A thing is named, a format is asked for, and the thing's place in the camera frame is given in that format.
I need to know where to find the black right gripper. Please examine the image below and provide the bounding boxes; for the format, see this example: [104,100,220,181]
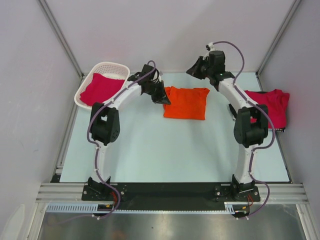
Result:
[187,56,214,81]

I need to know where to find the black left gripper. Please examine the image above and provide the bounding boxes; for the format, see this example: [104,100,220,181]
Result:
[144,80,171,105]

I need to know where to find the magenta t shirt in basket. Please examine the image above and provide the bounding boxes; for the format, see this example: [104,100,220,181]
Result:
[80,73,125,107]

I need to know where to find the white perforated plastic basket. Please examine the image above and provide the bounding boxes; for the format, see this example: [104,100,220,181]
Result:
[74,61,131,110]

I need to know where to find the orange t shirt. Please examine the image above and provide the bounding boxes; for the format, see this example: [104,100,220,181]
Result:
[163,86,210,121]

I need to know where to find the white slotted cable duct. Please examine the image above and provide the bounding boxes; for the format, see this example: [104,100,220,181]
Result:
[46,203,235,215]

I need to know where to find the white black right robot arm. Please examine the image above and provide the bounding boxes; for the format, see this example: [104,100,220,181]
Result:
[186,48,269,202]

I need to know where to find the magenta t shirt stack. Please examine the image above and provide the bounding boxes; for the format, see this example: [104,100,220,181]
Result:
[244,89,290,132]

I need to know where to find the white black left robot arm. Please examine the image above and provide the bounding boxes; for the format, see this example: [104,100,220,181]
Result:
[86,60,171,200]

